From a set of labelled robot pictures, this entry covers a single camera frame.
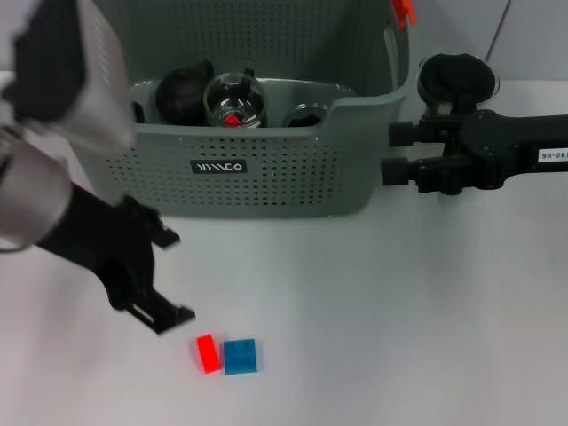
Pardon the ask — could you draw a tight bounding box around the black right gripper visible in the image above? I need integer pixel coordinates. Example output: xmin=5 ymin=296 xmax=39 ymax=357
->
xmin=380 ymin=109 xmax=568 ymax=196

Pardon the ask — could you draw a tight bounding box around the glass teapot black handle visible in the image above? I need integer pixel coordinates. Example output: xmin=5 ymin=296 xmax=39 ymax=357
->
xmin=416 ymin=51 xmax=501 ymax=119

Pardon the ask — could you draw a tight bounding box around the bright red rectangular brick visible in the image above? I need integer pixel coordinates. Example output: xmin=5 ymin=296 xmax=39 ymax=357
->
xmin=196 ymin=335 xmax=222 ymax=375

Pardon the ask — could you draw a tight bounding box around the glass teacup black sleeve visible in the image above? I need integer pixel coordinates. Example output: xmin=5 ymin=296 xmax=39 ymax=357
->
xmin=202 ymin=66 xmax=269 ymax=129
xmin=283 ymin=102 xmax=330 ymax=128

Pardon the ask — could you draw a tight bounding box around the black clay teapot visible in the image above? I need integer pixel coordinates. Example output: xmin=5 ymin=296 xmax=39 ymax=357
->
xmin=154 ymin=58 xmax=217 ymax=126

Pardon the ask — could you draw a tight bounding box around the grey perforated storage bin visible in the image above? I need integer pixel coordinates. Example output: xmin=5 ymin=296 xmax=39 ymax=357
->
xmin=104 ymin=0 xmax=421 ymax=221

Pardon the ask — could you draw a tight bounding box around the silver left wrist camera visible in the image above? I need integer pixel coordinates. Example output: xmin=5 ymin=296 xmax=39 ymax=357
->
xmin=9 ymin=0 xmax=138 ymax=153

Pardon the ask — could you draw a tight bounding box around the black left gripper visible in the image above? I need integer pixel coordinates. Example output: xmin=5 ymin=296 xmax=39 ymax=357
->
xmin=34 ymin=182 xmax=197 ymax=337

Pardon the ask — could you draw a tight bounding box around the blue square brick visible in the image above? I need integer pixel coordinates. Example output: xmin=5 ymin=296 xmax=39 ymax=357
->
xmin=223 ymin=338 xmax=263 ymax=376

